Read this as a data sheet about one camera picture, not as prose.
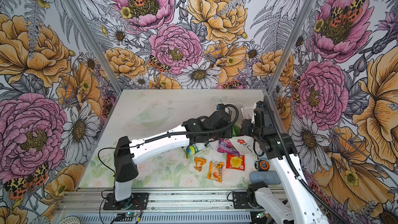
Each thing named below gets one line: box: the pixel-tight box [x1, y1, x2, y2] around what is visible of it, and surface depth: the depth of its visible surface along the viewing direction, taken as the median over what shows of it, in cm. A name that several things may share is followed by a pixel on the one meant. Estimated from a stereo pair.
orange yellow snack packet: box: [207, 160, 225, 184], surface depth 84 cm
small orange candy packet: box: [193, 156, 207, 172], surface depth 87 cm
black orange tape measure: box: [258, 159, 270, 172], surface depth 84 cm
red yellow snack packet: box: [225, 153, 246, 172], surface depth 87 cm
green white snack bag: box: [185, 142, 210, 159], surface depth 90 cm
